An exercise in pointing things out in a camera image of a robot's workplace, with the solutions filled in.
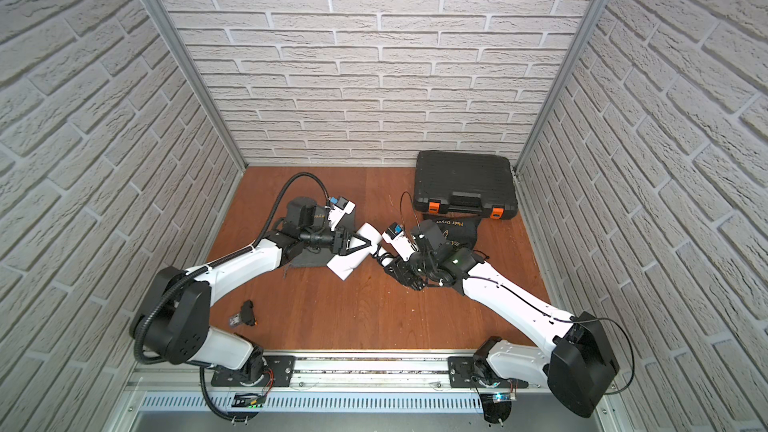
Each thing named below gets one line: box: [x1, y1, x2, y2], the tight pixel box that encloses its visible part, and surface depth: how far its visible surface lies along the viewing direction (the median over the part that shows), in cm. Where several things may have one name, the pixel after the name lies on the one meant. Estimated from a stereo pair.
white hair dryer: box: [326, 222, 393, 281], surface depth 78 cm
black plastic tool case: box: [413, 150, 518, 220], surface depth 106 cm
